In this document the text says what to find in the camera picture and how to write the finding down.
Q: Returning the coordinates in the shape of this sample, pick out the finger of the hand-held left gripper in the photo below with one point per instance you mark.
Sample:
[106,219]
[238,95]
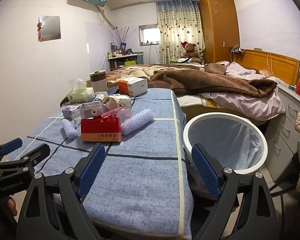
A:
[37,155]
[11,146]

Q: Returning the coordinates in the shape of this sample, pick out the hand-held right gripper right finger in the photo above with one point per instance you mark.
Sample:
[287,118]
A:
[204,170]

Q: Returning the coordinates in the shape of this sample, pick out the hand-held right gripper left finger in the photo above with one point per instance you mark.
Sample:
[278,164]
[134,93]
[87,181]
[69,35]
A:
[90,172]

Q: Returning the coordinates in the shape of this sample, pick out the clear plastic bin liner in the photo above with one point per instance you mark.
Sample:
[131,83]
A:
[227,142]

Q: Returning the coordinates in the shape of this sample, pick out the red medicine box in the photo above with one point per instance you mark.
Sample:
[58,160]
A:
[100,127]

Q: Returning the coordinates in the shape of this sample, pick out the small purple box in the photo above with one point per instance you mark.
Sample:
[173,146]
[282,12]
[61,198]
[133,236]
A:
[70,111]

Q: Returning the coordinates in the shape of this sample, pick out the white round bin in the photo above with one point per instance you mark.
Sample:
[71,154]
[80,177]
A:
[222,115]

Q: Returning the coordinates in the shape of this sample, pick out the pink printed carton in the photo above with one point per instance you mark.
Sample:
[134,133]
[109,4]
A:
[115,113]

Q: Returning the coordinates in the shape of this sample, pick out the large white foam wrap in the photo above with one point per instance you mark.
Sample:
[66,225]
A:
[140,120]

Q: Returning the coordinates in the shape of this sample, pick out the patterned paper cup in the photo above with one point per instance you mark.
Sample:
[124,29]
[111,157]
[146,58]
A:
[123,101]

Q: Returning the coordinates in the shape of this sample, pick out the person's left hand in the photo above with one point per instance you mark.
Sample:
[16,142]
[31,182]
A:
[12,206]

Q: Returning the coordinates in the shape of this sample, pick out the small white foam wrap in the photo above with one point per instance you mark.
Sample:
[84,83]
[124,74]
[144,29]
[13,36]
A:
[70,130]

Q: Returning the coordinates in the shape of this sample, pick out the blue checked blanket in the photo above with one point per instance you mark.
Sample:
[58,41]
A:
[140,180]

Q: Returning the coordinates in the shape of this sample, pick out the tan bed base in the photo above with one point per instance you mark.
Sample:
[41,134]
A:
[192,111]

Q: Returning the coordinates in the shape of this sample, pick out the clear plastic box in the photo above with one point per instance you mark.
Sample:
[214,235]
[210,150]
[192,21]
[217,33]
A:
[91,111]

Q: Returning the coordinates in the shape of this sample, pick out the yellow patterned bed sheet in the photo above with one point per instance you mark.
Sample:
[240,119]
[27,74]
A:
[207,103]

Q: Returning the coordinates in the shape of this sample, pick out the beige tape roll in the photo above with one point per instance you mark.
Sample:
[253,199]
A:
[108,103]

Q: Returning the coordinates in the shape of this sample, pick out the green white tissue pack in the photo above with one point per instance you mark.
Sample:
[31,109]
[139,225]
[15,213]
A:
[78,95]

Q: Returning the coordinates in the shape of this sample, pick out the small white printed packet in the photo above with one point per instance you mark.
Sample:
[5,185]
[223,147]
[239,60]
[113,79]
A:
[101,97]

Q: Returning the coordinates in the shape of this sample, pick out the dark blue power bank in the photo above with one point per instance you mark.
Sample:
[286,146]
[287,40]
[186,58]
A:
[113,91]

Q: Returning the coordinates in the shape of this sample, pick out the grey dresser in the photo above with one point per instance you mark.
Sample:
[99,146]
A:
[282,135]

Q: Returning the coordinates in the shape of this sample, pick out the black chair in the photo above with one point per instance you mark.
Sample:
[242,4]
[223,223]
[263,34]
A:
[293,170]

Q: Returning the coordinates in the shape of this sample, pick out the brown fleece blanket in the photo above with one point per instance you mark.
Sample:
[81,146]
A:
[202,80]

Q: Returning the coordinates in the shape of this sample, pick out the brown white tumbler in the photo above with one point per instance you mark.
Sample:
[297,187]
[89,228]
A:
[98,82]

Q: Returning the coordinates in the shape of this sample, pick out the orange white box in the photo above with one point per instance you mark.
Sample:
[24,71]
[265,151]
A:
[137,86]

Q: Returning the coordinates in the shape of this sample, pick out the tan patterned blanket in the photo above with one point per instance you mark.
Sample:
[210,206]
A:
[130,73]

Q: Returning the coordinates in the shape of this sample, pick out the grey desk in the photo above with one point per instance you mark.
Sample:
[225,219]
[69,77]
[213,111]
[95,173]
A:
[122,61]

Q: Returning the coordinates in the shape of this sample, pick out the red hanging ornament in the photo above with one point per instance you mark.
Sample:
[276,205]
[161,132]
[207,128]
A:
[40,31]

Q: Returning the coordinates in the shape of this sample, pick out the brown teddy bear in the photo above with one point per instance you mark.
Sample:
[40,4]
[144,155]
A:
[189,51]

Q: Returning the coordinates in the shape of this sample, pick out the power strip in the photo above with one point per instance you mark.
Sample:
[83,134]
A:
[237,50]

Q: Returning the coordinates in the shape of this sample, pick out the wooden headboard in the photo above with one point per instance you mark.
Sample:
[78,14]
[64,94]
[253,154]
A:
[277,66]

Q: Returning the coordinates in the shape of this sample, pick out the vase with branches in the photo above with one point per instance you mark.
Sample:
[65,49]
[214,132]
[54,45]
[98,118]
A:
[123,46]

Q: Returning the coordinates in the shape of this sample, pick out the wooden wardrobe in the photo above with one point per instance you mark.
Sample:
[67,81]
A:
[218,30]

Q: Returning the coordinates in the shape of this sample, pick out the heart patterned curtain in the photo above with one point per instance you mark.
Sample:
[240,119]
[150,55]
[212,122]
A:
[177,30]

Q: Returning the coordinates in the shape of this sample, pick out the small window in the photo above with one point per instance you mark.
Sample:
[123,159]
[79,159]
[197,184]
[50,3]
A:
[148,33]

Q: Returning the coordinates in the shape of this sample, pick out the white wrapped pipe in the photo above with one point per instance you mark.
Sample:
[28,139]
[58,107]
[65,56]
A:
[106,17]

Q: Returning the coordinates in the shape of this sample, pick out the wall mirror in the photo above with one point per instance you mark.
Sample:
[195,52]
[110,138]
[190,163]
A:
[50,27]

